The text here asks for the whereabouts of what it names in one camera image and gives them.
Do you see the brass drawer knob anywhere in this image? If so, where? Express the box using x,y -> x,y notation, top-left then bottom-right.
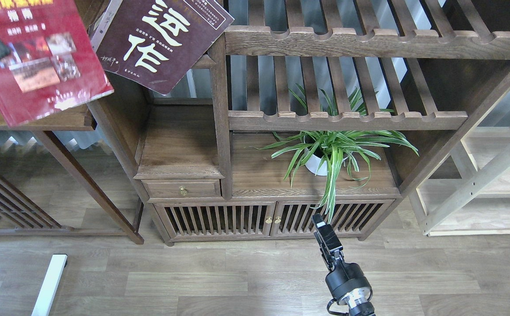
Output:
179,186 -> 188,196

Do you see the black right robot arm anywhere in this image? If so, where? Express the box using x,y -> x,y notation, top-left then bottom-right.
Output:
311,214 -> 375,316

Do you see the green spider plant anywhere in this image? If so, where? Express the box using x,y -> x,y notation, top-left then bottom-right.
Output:
257,83 -> 419,227

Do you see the white stand leg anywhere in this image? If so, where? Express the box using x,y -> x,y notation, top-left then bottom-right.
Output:
31,254 -> 68,316

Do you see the dark wooden side table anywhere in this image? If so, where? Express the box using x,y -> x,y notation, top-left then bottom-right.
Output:
0,102 -> 144,244

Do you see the white plant pot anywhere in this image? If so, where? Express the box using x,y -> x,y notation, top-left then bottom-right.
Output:
305,154 -> 328,176

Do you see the red paperback book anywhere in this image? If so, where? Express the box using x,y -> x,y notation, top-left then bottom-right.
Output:
0,0 -> 114,124

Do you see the dark brown book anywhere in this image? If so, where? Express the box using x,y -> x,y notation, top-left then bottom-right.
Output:
90,0 -> 234,95

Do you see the dark wooden bookshelf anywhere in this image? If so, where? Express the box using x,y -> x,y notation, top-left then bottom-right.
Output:
90,0 -> 510,245

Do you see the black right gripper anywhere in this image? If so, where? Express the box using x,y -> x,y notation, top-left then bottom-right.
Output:
311,213 -> 373,307

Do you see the light wooden shelf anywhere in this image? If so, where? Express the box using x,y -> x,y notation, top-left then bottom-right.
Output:
409,127 -> 510,236

